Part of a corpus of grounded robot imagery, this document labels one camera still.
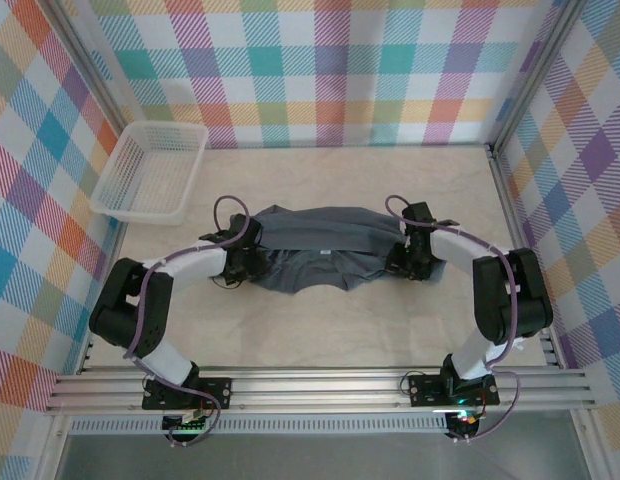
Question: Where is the grey t-shirt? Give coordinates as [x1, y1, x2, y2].
[229, 204, 446, 297]

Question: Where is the white plastic mesh basket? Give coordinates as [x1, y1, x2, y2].
[88, 121, 211, 227]

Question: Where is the circuit board with yellow part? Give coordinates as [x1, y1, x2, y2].
[447, 409, 484, 437]

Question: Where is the green-lit circuit board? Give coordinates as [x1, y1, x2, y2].
[162, 410, 211, 434]

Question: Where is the aluminium side rail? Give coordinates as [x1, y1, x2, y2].
[487, 144, 566, 369]

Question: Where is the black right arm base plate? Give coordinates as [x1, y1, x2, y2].
[407, 372, 501, 407]

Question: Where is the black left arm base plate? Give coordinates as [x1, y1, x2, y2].
[141, 377, 234, 412]

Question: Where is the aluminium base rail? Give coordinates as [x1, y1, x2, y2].
[44, 367, 596, 416]

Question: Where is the slotted grey cable duct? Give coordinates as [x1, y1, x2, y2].
[69, 417, 449, 435]

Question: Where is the aluminium frame post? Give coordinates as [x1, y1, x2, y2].
[42, 0, 131, 144]
[489, 0, 586, 156]

